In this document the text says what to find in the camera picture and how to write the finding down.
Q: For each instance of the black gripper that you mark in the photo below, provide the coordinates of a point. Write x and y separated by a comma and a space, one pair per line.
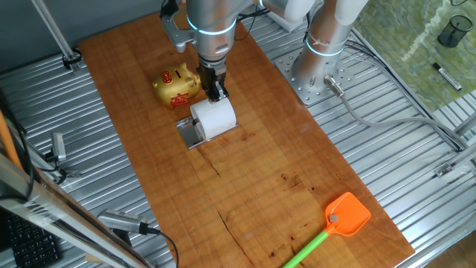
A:
212, 74

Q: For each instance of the wrist camera with silver bracket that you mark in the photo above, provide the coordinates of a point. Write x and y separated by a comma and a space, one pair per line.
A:
176, 33

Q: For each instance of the metal corner bracket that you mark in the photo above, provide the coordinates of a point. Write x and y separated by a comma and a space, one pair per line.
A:
443, 170

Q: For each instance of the aluminium profile bar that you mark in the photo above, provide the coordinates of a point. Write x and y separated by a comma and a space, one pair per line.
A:
465, 154
466, 126

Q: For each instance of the orange stick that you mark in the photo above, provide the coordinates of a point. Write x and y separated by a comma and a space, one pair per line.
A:
7, 141

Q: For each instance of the white power strip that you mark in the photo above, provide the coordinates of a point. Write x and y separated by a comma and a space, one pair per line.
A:
284, 25

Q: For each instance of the black keyboard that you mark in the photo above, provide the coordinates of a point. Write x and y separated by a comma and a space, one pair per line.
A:
31, 243

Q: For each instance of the mirror steel roll holder shelf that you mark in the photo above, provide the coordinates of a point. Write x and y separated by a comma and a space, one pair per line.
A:
187, 136

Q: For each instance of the white paper roll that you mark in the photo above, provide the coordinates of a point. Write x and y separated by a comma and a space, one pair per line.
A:
217, 119

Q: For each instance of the black and white marker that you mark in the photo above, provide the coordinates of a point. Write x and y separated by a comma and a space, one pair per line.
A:
447, 76

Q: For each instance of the large aluminium frame bar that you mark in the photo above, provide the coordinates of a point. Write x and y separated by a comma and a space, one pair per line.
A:
44, 208

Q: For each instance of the golden piggy bank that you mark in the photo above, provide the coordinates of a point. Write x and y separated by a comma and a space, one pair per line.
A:
175, 87

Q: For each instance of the metal camera stand pole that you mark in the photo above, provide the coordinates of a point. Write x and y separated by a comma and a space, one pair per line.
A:
52, 30

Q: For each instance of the black mesh pen cup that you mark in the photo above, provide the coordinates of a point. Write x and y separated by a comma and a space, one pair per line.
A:
454, 31

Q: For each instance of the small silver camera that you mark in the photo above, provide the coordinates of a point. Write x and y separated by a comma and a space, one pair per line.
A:
58, 147

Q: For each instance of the ridged silver camera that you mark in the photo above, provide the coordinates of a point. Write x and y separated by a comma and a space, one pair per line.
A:
121, 221

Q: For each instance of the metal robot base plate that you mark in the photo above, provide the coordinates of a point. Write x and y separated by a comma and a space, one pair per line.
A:
297, 87

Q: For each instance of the wooden board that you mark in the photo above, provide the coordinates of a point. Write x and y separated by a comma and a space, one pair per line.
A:
260, 167

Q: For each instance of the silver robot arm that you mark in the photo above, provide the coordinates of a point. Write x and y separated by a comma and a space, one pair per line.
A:
212, 41

